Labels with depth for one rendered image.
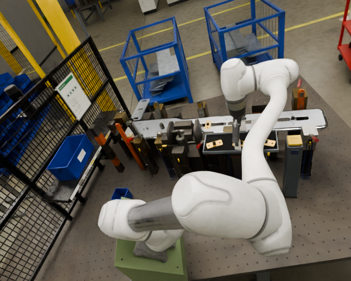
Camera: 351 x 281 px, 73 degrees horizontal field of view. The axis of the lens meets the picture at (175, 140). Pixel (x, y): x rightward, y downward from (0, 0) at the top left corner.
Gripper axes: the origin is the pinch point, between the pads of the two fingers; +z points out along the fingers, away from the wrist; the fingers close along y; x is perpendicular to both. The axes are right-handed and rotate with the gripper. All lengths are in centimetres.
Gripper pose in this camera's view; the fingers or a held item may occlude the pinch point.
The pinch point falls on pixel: (240, 137)
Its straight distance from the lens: 122.5
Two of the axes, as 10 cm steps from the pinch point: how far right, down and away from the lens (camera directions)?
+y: 3.5, -7.1, 6.1
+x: -9.0, -0.7, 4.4
